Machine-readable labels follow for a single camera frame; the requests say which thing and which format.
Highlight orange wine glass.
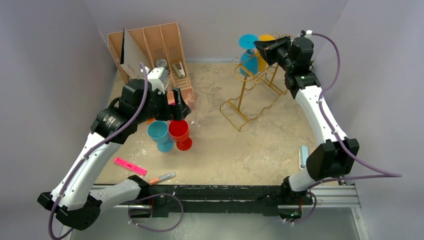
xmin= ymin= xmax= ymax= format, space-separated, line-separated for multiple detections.
xmin=145 ymin=118 xmax=155 ymax=125

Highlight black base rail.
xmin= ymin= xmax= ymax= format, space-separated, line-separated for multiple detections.
xmin=125 ymin=184 xmax=313 ymax=218

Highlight grey orange marker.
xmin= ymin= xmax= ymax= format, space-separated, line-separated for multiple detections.
xmin=148 ymin=171 xmax=176 ymax=185

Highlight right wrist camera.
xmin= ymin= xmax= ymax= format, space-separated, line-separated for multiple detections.
xmin=300 ymin=30 xmax=313 ymax=38

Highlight peach file organizer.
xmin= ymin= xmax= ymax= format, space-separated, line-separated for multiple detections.
xmin=107 ymin=21 xmax=196 ymax=110

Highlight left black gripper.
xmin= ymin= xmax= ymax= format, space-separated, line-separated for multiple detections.
xmin=135 ymin=87 xmax=190 ymax=124

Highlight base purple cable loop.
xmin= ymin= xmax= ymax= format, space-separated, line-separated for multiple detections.
xmin=127 ymin=193 xmax=184 ymax=233

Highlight blue wine glass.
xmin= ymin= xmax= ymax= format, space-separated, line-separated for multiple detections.
xmin=147 ymin=120 xmax=174 ymax=153
xmin=238 ymin=33 xmax=259 ymax=75

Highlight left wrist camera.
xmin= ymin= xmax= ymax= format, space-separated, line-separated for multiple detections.
xmin=147 ymin=67 xmax=169 ymax=94

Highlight clear wine glass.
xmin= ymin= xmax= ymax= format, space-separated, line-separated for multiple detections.
xmin=186 ymin=91 xmax=204 ymax=127

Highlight yellow wine glass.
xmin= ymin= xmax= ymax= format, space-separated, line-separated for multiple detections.
xmin=257 ymin=34 xmax=275 ymax=73

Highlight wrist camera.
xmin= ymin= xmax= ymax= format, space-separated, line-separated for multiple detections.
xmin=147 ymin=67 xmax=169 ymax=94
xmin=300 ymin=30 xmax=313 ymax=38

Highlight red wine glass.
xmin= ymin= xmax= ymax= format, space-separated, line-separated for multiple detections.
xmin=168 ymin=120 xmax=193 ymax=151

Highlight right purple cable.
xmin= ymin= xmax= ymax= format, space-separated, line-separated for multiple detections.
xmin=311 ymin=32 xmax=403 ymax=190

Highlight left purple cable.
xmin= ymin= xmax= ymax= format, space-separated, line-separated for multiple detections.
xmin=47 ymin=62 xmax=150 ymax=240

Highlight light blue eraser bar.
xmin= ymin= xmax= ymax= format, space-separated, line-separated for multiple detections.
xmin=298 ymin=145 xmax=309 ymax=170

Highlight small round tin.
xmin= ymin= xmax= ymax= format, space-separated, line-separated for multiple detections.
xmin=155 ymin=59 xmax=169 ymax=69

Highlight pink highlighter marker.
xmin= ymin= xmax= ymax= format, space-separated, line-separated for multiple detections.
xmin=114 ymin=157 xmax=148 ymax=176

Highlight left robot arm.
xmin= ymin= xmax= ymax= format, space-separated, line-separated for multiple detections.
xmin=37 ymin=79 xmax=191 ymax=231

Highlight stapler in organizer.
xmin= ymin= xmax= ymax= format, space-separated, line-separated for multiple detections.
xmin=171 ymin=61 xmax=186 ymax=79

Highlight gold wine glass rack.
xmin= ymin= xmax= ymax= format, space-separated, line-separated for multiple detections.
xmin=219 ymin=33 xmax=288 ymax=132

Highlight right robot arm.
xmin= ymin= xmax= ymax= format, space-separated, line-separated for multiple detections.
xmin=254 ymin=36 xmax=359 ymax=204

